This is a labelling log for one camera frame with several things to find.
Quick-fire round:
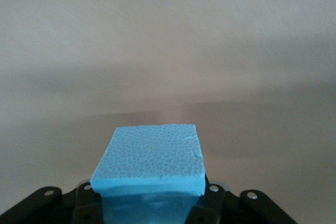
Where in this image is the brown table cover mat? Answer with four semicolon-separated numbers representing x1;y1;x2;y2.
0;0;336;224

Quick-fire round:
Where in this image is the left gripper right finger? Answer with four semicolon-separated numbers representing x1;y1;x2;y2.
185;179;297;224

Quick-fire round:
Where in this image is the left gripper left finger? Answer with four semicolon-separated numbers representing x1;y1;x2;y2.
0;182;104;224

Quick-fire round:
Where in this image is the blue foam block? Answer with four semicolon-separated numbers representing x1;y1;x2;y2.
89;123;206;224

